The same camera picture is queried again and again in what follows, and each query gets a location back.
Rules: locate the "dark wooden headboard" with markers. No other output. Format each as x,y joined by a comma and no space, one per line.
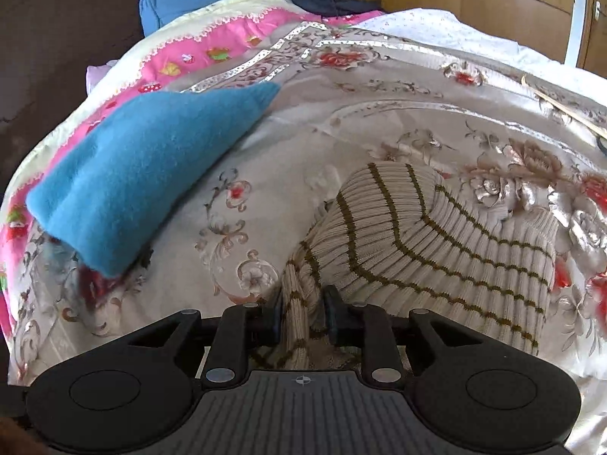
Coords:
57,33

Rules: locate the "floral satin bedspread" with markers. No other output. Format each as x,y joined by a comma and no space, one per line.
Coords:
308,151

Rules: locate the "blue fleece cloth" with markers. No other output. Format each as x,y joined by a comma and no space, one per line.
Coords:
142,166

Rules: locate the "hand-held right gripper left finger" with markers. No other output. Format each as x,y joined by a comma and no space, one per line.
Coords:
276,317

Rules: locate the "blue pillow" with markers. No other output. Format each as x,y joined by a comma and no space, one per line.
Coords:
185,7

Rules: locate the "wooden door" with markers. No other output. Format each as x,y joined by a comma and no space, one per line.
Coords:
598,23

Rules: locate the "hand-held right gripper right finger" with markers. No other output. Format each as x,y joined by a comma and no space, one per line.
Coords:
332,317

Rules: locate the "lavender cloth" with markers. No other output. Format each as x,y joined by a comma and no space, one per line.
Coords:
99,76

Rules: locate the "thin wooden stick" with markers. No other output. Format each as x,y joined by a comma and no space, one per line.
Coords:
564,105

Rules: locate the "pink cartoon-print quilt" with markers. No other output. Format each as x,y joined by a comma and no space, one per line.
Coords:
189,57

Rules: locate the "white dotted sheet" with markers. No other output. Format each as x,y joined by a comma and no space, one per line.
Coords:
450,33

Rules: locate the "beige brown-striped knit sweater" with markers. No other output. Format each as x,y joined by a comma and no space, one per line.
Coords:
417,246

